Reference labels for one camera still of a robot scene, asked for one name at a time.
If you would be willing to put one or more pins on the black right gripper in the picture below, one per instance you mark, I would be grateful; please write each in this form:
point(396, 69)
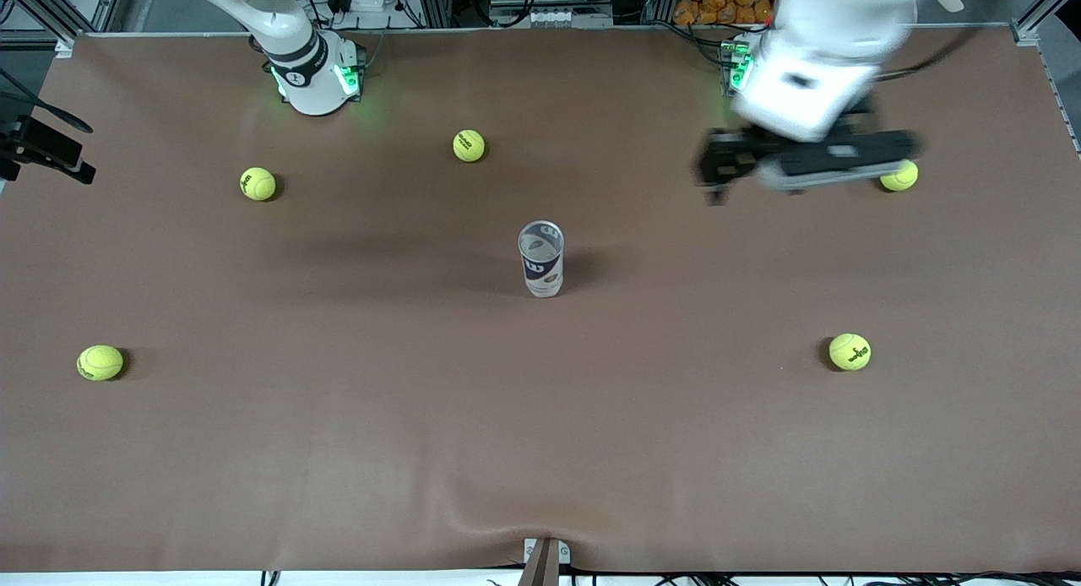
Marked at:
point(49, 143)

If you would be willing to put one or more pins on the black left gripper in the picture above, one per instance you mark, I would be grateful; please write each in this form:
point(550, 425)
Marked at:
point(754, 151)

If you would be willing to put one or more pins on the white blue tennis ball can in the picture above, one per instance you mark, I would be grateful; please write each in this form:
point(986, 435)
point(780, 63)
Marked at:
point(541, 261)

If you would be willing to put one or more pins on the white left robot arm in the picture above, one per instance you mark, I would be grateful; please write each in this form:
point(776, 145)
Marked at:
point(811, 71)

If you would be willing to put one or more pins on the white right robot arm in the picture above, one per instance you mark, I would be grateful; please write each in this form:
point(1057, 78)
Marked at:
point(312, 84)

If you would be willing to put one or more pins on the yellow tennis ball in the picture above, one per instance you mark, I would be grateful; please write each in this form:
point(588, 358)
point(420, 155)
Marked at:
point(902, 179)
point(100, 362)
point(258, 184)
point(469, 145)
point(850, 351)

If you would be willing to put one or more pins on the white multi-port device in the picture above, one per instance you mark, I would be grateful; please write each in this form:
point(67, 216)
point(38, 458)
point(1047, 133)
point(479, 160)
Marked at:
point(549, 17)

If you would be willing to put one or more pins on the brown table mat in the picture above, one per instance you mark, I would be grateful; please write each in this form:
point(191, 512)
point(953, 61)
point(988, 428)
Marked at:
point(540, 442)

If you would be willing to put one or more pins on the metal table clamp bracket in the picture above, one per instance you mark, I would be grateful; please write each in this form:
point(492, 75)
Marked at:
point(545, 561)

